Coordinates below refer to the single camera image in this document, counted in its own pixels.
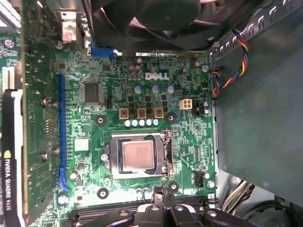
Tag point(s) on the black case fan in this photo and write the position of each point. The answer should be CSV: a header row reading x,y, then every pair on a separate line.
x,y
165,14

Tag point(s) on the black PC case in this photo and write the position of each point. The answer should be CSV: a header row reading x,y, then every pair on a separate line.
x,y
284,21

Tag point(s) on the black graphics card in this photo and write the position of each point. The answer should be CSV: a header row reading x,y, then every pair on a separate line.
x,y
9,165

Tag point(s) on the green motherboard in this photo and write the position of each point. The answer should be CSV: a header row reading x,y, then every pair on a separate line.
x,y
106,132

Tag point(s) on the white four-pin connector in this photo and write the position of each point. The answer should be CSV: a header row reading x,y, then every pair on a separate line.
x,y
187,104

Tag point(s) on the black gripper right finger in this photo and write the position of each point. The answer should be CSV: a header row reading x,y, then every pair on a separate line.
x,y
182,216

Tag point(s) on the blue expansion slot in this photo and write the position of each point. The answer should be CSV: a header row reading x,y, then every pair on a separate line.
x,y
62,118

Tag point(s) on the grey power supply unit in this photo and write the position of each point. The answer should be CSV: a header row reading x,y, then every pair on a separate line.
x,y
260,118

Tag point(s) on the CPU socket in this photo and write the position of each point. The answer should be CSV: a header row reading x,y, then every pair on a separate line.
x,y
168,151

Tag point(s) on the blue port block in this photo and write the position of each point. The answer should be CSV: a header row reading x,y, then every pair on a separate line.
x,y
101,51

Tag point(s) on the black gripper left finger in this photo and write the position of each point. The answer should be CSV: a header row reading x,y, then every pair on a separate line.
x,y
154,215

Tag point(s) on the silver CPU chip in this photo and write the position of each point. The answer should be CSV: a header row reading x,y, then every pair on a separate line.
x,y
138,156

